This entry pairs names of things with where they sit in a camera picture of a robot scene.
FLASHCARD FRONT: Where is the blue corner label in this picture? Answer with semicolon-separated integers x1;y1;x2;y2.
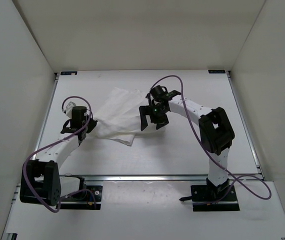
60;71;78;76
208;69;226;74

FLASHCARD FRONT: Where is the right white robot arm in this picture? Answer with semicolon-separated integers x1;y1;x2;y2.
139;85;235;201

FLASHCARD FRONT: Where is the left blue corner label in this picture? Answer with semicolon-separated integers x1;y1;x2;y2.
60;71;78;76

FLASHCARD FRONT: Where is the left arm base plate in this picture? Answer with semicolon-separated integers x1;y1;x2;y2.
60;185;103;210

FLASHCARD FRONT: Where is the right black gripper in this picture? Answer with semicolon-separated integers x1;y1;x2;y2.
139;105;168;132

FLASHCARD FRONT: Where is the right blue corner label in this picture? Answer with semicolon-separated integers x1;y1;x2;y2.
208;69;226;74

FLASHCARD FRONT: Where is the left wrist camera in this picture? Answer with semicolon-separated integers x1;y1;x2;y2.
62;101;77;118

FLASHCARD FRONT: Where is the white skirt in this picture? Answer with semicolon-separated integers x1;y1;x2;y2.
94;87;156;146

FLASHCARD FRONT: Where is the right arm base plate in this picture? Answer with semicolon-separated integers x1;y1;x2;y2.
190;185;240;212

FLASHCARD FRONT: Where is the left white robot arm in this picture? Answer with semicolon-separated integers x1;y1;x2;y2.
19;106;97;212

